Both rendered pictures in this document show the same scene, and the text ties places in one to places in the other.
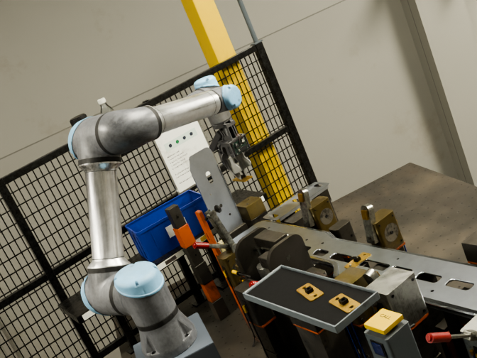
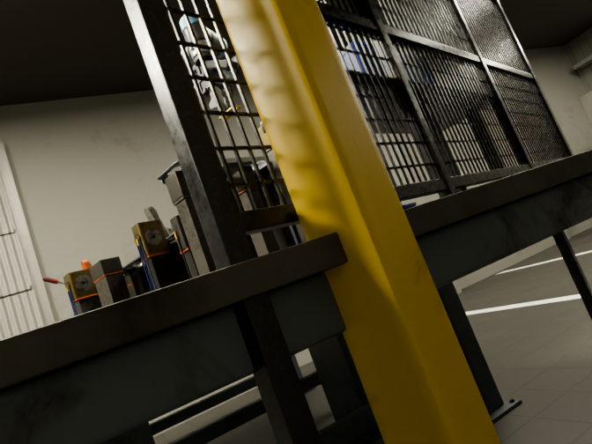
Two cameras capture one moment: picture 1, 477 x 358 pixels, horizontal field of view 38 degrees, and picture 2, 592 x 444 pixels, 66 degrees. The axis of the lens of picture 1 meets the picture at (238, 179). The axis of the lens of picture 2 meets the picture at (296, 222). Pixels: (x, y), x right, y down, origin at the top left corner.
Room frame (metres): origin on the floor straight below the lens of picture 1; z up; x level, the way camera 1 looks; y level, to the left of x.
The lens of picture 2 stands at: (3.56, -0.42, 0.65)
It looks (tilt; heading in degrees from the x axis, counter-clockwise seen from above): 8 degrees up; 160
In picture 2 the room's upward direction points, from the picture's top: 21 degrees counter-clockwise
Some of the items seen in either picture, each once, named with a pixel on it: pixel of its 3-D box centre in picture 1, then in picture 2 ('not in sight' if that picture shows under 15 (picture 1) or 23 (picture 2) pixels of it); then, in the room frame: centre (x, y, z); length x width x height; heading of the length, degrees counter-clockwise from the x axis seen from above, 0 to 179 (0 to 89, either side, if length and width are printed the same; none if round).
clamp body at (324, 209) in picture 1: (334, 241); not in sight; (2.30, -0.23, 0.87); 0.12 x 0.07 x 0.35; 118
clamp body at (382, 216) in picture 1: (398, 261); (158, 272); (1.97, -0.37, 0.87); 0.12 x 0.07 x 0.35; 118
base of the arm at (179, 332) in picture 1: (163, 328); not in sight; (1.63, 0.34, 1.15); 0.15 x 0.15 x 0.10
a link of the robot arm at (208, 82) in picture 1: (209, 94); (195, 33); (2.22, -0.02, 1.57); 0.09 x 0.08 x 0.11; 137
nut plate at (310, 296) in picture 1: (309, 290); not in sight; (1.47, -0.05, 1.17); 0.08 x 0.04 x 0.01; 15
